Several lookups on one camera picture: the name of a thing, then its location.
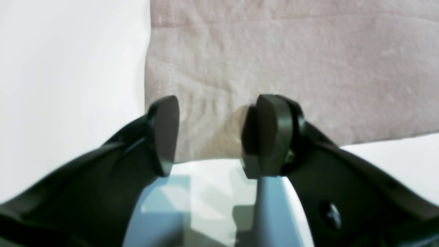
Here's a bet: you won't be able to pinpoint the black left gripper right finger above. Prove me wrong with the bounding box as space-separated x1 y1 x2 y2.
241 94 438 247

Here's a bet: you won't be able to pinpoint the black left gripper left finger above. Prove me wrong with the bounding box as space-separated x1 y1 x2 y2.
0 96 180 247

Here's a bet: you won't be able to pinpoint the mauve T-shirt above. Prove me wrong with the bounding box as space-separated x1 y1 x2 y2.
145 0 439 162

